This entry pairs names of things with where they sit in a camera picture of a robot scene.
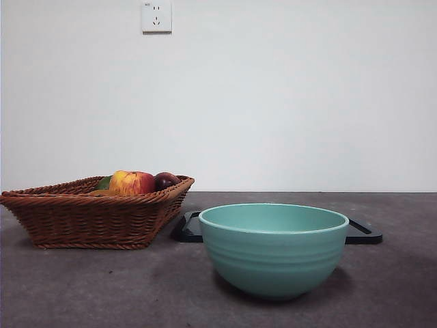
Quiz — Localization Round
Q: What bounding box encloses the red yellow apple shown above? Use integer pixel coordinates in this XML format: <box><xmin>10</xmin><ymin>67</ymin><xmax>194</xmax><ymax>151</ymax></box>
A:
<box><xmin>109</xmin><ymin>170</ymin><xmax>156</xmax><ymax>195</ymax></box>

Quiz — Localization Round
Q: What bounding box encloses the black rectangular tray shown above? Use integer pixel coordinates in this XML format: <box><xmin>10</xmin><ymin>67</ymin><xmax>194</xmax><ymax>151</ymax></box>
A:
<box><xmin>170</xmin><ymin>210</ymin><xmax>383</xmax><ymax>245</ymax></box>

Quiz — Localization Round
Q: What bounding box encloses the brown wicker basket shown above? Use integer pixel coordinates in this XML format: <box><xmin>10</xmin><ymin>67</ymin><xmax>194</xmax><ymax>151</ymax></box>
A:
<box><xmin>0</xmin><ymin>175</ymin><xmax>195</xmax><ymax>250</ymax></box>

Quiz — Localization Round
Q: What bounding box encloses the teal ribbed bowl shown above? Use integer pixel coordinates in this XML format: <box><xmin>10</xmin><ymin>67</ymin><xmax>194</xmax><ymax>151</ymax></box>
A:
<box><xmin>198</xmin><ymin>202</ymin><xmax>350</xmax><ymax>301</ymax></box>

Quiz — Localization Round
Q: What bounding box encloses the white wall power socket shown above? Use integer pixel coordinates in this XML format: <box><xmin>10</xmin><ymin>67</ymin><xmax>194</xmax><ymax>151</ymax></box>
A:
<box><xmin>142</xmin><ymin>0</ymin><xmax>173</xmax><ymax>34</ymax></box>

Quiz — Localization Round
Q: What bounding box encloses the dark red plum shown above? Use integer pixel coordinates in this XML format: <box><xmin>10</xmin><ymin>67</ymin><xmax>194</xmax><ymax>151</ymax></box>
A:
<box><xmin>154</xmin><ymin>172</ymin><xmax>180</xmax><ymax>192</ymax></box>

